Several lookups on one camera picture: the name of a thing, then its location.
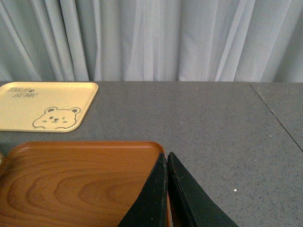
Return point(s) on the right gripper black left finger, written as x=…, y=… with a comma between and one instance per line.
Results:
x=150, y=207

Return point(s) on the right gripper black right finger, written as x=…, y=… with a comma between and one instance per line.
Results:
x=190, y=205

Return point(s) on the brown wood-grain tray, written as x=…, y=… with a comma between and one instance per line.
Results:
x=73, y=183

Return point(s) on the yellow bear tray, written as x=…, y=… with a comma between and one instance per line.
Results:
x=45, y=106

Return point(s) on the grey curtain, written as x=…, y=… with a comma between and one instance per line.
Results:
x=151, y=40

